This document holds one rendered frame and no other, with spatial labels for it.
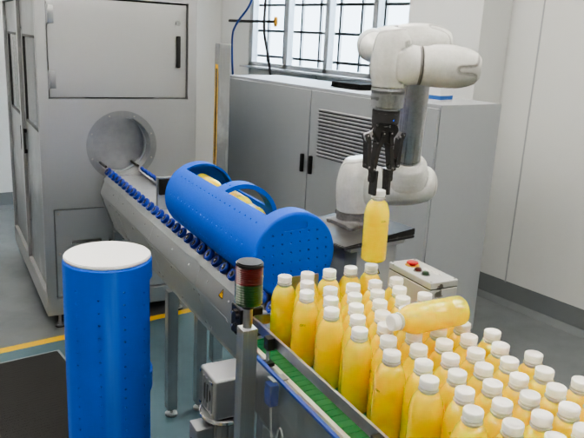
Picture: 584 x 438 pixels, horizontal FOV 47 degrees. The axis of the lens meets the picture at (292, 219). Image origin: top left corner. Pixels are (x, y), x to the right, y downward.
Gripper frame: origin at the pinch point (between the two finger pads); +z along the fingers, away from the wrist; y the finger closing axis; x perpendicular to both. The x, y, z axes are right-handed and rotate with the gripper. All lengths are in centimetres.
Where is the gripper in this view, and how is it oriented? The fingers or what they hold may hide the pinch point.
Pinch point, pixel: (380, 182)
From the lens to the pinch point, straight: 189.5
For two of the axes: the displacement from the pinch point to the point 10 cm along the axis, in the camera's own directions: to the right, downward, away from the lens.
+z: -0.5, 9.6, 2.7
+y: -8.9, 0.8, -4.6
